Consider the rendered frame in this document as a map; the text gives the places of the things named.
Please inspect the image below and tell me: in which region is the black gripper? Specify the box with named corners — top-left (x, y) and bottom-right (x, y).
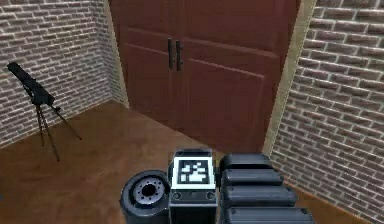
top-left (119, 169), bottom-right (172, 224)

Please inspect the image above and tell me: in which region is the red-brown room door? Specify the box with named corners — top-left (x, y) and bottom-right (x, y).
top-left (179, 0), bottom-right (301, 154)
top-left (108, 0), bottom-right (188, 132)

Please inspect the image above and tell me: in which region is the black telescope on tripod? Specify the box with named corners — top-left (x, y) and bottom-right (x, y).
top-left (6, 61), bottom-right (83, 163)

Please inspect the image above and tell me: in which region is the black door handle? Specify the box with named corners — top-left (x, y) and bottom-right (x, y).
top-left (175, 40), bottom-right (184, 72)
top-left (167, 37), bottom-right (175, 70)

